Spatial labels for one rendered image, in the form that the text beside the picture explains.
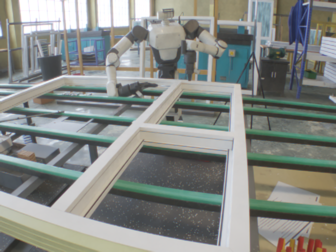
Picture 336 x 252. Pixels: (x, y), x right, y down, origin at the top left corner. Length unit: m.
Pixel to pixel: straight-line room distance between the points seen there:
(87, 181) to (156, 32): 1.36
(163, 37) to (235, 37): 3.49
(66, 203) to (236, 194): 0.42
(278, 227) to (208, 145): 0.42
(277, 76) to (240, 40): 1.04
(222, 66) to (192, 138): 4.43
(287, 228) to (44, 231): 0.83
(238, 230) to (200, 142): 0.49
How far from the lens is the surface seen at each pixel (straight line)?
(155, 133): 0.98
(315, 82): 5.43
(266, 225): 1.00
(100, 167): 0.75
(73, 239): 0.55
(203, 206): 0.73
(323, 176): 1.42
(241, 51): 5.28
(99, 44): 9.94
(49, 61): 5.89
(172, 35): 1.85
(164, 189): 0.75
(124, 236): 0.53
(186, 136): 0.96
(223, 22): 5.18
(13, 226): 0.66
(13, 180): 1.35
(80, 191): 0.66
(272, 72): 5.15
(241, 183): 0.68
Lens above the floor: 1.33
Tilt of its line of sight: 23 degrees down
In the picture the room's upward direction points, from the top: straight up
